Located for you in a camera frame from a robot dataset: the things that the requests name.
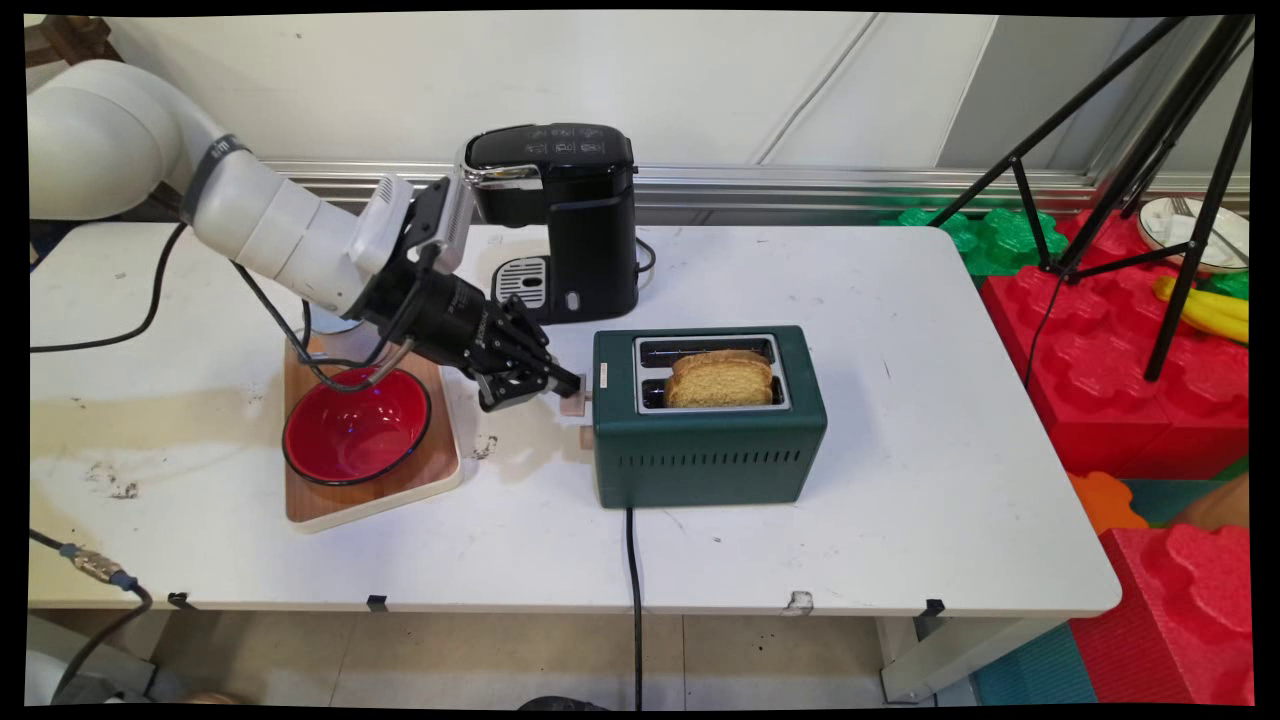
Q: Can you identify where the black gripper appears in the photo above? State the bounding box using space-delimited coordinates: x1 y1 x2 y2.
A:
358 252 584 413

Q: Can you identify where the black coffee machine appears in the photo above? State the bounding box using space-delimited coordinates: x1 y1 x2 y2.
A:
461 122 641 325

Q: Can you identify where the wooden tray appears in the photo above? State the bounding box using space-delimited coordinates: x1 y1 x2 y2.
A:
283 333 465 534

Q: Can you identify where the red bowl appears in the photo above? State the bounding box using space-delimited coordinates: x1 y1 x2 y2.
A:
281 366 434 488

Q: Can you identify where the dark green two-slot toaster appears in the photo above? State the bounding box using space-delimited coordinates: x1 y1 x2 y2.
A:
590 325 829 511

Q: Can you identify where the toasted bread slice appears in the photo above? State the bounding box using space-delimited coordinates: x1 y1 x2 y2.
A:
664 349 777 409

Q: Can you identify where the green foam block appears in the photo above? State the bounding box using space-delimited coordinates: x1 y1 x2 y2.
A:
878 206 1071 277

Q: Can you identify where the white table leg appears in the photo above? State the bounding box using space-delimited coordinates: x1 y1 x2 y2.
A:
878 614 1063 704

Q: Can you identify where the brown wooden furniture piece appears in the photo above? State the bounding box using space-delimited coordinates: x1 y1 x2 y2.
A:
25 14 123 69

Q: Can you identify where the large red foam block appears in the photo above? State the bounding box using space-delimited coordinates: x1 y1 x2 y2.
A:
980 208 1251 481

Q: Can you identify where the teal foam floor mat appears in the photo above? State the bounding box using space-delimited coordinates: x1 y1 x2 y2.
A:
972 623 1099 707

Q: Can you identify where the orange foam piece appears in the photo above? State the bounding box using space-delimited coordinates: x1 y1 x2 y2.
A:
1066 470 1151 537

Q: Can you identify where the white plate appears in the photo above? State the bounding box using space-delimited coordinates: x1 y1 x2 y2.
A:
1137 195 1250 274

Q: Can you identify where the metal fork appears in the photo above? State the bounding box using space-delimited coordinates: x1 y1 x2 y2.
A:
1168 196 1219 243

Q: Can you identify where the yellow toy banana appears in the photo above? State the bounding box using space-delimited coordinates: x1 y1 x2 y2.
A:
1178 305 1250 347
1152 276 1250 323

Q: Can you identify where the black tripod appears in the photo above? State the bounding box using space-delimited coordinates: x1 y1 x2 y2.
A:
928 14 1257 383

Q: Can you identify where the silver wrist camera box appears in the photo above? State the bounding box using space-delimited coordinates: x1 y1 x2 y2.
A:
400 168 477 277

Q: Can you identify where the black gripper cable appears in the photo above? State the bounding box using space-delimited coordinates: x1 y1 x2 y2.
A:
228 258 416 393

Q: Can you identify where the black toaster power cable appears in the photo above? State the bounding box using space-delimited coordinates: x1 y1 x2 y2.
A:
624 506 644 711

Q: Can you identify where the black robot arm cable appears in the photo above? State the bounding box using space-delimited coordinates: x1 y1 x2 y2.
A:
28 222 191 354

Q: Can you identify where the cable with metal connector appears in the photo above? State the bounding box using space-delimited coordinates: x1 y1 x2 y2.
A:
28 527 155 701

